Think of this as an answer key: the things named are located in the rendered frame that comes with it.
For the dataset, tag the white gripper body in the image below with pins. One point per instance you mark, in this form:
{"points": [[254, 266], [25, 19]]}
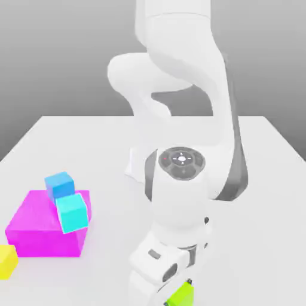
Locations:
{"points": [[143, 291]]}

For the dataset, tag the small lime green cube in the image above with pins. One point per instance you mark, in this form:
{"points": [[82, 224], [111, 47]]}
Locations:
{"points": [[180, 296]]}

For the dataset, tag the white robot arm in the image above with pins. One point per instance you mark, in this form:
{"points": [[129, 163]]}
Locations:
{"points": [[181, 210]]}

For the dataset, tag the small cyan cube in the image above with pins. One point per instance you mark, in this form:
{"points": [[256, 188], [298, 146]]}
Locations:
{"points": [[73, 215]]}

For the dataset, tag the small blue cube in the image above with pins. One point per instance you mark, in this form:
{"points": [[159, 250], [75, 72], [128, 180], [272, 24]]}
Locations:
{"points": [[61, 185]]}

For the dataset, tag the small yellow cube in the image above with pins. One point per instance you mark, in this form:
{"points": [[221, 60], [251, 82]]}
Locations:
{"points": [[6, 261]]}

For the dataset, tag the large magenta box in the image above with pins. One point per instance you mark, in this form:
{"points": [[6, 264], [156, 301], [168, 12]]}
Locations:
{"points": [[35, 229]]}

